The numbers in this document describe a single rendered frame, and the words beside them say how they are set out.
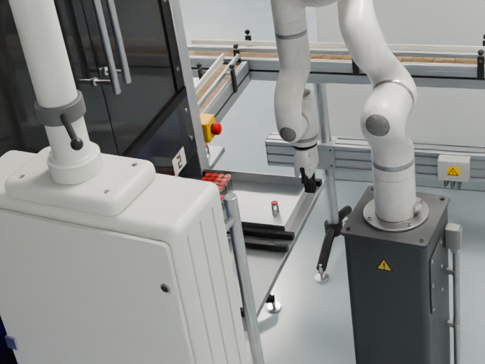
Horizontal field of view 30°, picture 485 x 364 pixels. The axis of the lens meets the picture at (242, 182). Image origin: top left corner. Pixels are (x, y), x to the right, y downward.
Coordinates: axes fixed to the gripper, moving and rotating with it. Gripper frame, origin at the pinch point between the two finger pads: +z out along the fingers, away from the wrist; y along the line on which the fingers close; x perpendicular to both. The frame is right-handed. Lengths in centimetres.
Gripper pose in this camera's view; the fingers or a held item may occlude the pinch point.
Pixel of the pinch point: (309, 185)
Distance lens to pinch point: 274.4
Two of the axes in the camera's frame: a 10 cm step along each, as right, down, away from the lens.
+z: 1.4, 8.4, 5.3
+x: 9.3, 0.8, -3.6
